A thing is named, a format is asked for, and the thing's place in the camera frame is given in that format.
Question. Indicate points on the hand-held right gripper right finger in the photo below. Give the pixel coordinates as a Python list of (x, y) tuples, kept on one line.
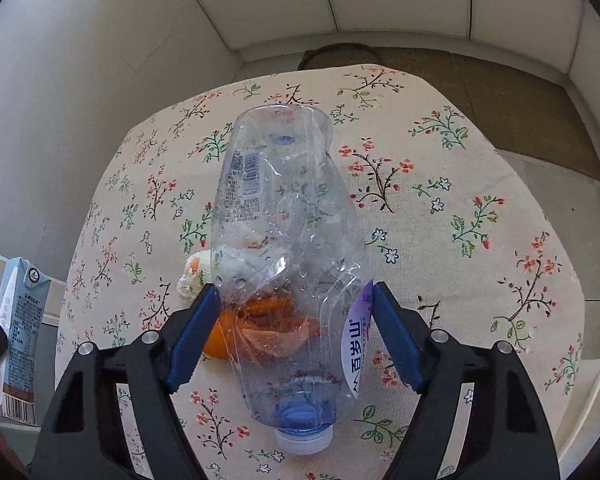
[(395, 335)]

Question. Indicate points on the blue and white milk carton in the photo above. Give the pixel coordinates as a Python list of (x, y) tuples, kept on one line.
[(22, 335)]

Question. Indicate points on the small olive floor mat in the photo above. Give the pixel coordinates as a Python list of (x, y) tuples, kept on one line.
[(420, 59)]

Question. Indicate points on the floral tablecloth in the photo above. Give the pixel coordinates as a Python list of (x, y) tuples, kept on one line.
[(430, 260)]

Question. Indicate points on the white plastic bin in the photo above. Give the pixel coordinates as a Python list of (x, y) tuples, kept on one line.
[(587, 400)]

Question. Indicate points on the large olive floor mat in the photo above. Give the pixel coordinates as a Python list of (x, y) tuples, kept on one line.
[(530, 110)]

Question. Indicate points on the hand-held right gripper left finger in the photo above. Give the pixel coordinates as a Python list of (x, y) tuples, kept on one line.
[(195, 335)]

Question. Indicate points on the round dark floor mat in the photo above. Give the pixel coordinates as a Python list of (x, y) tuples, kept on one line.
[(337, 55)]

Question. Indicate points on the clear plastic bottle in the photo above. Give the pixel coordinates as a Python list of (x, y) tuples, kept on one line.
[(290, 210)]

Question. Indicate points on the orange peel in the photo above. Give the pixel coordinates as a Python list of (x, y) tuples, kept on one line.
[(217, 340)]

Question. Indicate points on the white tissue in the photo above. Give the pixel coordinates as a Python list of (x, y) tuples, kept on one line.
[(195, 272)]

